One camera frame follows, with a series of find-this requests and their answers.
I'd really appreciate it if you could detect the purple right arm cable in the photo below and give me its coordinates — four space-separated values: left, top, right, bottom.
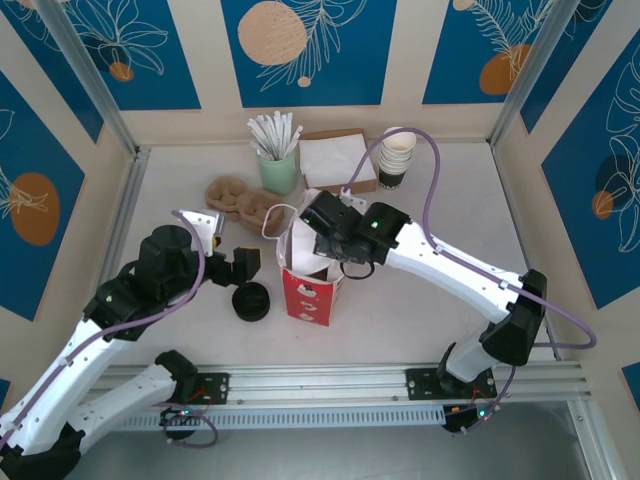
344 128 598 436

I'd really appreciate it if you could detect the black print paper cup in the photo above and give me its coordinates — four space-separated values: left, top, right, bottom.
378 167 407 191

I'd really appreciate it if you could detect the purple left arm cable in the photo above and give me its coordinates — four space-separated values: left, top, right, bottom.
0 209 220 449

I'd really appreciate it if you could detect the brown cardboard napkin box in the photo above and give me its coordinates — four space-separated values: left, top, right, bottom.
298 128 380 195

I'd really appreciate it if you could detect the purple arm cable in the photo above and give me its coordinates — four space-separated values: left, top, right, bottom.
344 128 598 436
0 209 220 449

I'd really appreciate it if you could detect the aluminium frame post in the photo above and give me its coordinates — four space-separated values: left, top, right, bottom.
37 0 139 159
488 0 574 147

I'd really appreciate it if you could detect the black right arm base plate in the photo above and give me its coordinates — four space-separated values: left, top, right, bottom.
405 367 499 401

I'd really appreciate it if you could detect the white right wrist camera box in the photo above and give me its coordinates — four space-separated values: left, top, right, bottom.
339 187 370 207

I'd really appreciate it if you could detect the aluminium side rail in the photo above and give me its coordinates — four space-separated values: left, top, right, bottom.
87 147 151 321

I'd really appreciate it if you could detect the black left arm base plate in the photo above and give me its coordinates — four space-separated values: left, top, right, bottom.
138 372 230 406

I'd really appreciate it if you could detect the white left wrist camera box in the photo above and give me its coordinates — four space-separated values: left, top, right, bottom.
179 208 226 250

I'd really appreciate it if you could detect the mint green straw holder cup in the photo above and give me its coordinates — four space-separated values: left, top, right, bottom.
257 149 300 198

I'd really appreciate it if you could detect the white slotted cable duct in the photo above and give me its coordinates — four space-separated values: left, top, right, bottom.
63 405 447 432

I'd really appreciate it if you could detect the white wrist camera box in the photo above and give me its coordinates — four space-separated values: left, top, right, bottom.
339 187 370 207
179 208 226 250

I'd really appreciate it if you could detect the aluminium frame rail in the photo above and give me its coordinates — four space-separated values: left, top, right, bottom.
42 360 599 414

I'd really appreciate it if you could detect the white paper napkin stack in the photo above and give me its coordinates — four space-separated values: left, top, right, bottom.
298 134 379 184

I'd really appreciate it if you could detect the red white paper bag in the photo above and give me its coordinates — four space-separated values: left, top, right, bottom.
262 188 346 328

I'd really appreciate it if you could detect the grey metal shelf panel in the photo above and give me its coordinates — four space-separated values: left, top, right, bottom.
49 429 601 480

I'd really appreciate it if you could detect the black cup lid stack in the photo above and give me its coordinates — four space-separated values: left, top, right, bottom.
230 282 272 322

